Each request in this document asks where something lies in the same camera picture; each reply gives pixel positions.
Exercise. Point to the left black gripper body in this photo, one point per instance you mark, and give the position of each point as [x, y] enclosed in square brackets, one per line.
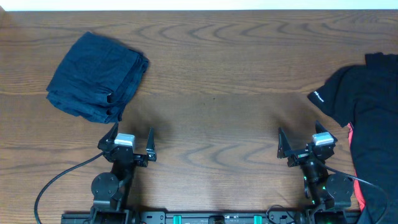
[140, 163]

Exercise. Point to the folded navy blue garment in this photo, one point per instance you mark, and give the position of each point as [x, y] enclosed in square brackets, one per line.
[97, 79]

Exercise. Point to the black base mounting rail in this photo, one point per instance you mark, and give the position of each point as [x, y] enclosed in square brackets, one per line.
[273, 216]

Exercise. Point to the black polo shirt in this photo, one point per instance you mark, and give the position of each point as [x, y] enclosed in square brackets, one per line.
[365, 97]

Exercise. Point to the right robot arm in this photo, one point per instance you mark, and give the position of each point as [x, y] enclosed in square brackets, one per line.
[330, 193]

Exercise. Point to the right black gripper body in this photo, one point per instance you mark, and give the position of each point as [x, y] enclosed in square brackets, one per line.
[299, 157]

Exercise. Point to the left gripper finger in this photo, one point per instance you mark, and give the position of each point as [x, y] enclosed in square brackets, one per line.
[110, 136]
[150, 148]

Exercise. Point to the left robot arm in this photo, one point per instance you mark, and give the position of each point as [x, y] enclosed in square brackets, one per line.
[111, 189]

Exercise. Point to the red and black patterned garment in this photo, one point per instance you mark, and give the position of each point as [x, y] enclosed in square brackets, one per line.
[357, 189]

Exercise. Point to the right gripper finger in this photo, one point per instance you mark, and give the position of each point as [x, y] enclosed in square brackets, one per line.
[319, 128]
[284, 149]

